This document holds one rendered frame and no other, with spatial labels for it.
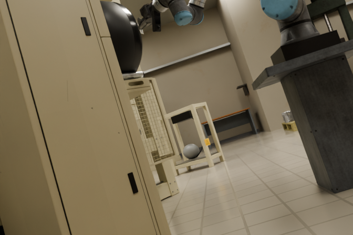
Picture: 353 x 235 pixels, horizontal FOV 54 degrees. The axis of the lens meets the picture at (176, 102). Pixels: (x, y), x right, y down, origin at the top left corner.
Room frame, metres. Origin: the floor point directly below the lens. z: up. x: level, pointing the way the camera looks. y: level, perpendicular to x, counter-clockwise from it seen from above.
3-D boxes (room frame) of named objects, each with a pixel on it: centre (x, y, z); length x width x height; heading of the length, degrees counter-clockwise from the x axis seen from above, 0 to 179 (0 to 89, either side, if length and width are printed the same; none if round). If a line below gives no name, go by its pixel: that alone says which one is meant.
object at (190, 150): (4.55, -0.03, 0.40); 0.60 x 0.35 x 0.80; 56
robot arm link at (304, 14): (1.64, -0.67, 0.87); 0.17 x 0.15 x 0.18; 150
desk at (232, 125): (8.72, -1.05, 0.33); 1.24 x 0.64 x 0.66; 86
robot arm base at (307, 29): (1.65, -0.67, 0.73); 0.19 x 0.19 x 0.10
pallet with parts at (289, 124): (6.11, -2.10, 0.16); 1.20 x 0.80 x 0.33; 175
